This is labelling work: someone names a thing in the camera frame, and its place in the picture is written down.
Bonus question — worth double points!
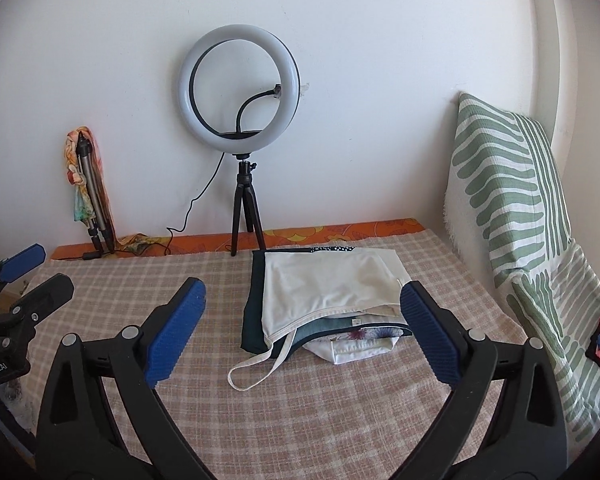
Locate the floral scarf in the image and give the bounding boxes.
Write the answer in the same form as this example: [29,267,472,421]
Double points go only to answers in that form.
[64,125,114,227]

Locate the green patterned white throw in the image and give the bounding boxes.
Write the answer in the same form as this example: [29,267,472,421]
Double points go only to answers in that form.
[442,91,600,443]

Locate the black ring light cable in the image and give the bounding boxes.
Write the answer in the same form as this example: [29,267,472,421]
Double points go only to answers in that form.
[81,152,227,262]

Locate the white floral folded garment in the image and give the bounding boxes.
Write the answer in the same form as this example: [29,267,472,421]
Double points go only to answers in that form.
[300,319,410,367]

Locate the dark teal folded garment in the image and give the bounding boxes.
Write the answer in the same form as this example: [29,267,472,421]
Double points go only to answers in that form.
[240,248,367,362]

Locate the ring light with black tripod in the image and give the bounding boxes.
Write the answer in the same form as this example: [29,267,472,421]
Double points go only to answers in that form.
[176,23,301,259]

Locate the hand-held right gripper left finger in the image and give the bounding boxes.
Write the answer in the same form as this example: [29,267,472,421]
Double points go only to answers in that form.
[35,277,208,480]

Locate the grey folded tripod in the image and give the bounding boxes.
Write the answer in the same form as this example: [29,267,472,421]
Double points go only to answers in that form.
[77,131,117,254]

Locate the checked beige blanket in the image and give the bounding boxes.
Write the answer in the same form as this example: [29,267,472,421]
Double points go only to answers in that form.
[0,229,533,480]

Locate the white tank top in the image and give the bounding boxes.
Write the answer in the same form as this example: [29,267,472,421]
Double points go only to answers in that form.
[228,249,412,392]

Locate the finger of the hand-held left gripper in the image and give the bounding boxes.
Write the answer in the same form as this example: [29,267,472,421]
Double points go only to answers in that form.
[0,243,47,307]
[9,273,75,327]

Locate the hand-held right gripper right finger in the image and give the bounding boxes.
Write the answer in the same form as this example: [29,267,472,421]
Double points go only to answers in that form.
[400,280,569,480]

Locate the orange floral bedsheet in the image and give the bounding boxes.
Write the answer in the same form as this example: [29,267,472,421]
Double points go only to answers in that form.
[49,217,427,261]

